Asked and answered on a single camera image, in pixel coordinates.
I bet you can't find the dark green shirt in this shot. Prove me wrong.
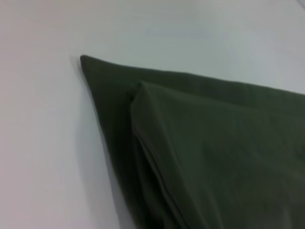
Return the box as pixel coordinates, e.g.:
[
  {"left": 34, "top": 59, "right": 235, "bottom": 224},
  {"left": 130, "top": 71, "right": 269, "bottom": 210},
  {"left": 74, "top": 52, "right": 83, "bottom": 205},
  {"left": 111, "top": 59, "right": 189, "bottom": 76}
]
[{"left": 80, "top": 54, "right": 305, "bottom": 229}]

